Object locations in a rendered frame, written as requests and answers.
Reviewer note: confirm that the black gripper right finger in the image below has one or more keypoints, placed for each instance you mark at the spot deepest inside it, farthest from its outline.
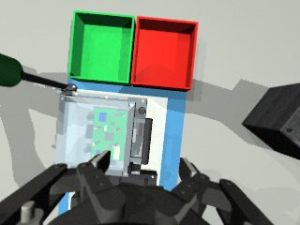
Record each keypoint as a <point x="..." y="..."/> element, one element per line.
<point x="233" y="206"/>

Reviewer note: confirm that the red bin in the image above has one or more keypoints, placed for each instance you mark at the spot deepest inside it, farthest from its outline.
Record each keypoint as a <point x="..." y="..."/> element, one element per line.
<point x="164" y="52"/>

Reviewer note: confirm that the green bin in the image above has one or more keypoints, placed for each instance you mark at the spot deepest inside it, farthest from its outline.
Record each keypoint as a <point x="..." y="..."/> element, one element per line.
<point x="99" y="48"/>

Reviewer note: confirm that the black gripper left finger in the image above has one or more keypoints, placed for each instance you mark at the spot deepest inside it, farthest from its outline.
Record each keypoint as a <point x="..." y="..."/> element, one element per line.
<point x="32" y="203"/>

